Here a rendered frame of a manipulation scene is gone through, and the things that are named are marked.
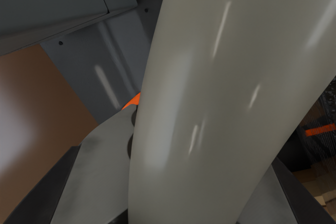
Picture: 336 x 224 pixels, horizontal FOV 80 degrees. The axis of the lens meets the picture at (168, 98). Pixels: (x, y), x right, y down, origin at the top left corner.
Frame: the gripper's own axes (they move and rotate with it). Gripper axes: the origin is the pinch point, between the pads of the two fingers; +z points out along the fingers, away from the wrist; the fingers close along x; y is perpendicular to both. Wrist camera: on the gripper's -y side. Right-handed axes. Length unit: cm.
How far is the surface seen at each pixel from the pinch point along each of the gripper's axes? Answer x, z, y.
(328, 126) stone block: 39, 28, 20
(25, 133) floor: -87, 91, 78
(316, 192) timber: 87, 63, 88
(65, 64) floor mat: -52, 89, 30
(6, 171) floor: -110, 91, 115
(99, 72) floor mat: -34, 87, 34
